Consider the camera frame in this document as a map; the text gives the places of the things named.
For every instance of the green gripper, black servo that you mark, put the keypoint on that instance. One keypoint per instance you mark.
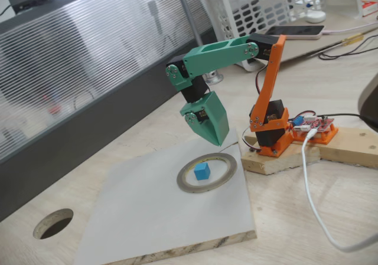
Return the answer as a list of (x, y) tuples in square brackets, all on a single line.
[(216, 115)]

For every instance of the blue cube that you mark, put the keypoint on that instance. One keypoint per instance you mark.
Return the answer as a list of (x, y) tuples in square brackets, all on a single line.
[(202, 173)]

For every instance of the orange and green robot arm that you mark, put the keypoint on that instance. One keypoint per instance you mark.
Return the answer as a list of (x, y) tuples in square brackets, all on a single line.
[(215, 57)]

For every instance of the wooden base block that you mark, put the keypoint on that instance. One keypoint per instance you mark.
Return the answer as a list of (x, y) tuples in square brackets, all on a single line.
[(280, 164)]

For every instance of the grey chipboard panel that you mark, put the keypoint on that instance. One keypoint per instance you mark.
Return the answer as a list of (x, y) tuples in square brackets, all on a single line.
[(177, 217)]

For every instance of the red circuit board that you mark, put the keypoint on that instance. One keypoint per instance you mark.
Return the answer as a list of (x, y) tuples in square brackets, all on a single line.
[(319, 123)]

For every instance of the metal partition pole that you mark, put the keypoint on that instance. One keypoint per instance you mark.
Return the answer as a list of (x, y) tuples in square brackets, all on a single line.
[(189, 11)]

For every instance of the smartphone with pale case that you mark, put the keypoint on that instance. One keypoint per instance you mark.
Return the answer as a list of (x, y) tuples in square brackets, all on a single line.
[(307, 32)]

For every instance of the ribbed translucent desk partition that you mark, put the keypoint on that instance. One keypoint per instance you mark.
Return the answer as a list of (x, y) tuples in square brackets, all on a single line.
[(88, 55)]

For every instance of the wooden plank under circuit board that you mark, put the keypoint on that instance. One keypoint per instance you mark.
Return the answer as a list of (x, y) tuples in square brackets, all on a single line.
[(354, 147)]

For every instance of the white earbuds case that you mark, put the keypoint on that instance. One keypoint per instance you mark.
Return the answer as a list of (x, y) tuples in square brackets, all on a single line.
[(315, 17)]

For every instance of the grey rounded object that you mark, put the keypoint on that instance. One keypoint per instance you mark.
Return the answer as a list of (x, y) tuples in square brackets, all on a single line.
[(370, 99)]

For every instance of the white plastic mesh basket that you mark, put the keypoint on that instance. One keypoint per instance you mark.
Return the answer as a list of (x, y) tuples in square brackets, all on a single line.
[(353, 6)]

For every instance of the red printed box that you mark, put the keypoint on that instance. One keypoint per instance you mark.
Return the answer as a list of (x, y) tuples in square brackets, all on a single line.
[(370, 8)]

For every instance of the orange circuit board mount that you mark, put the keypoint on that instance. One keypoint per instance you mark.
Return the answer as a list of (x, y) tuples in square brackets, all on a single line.
[(327, 136)]

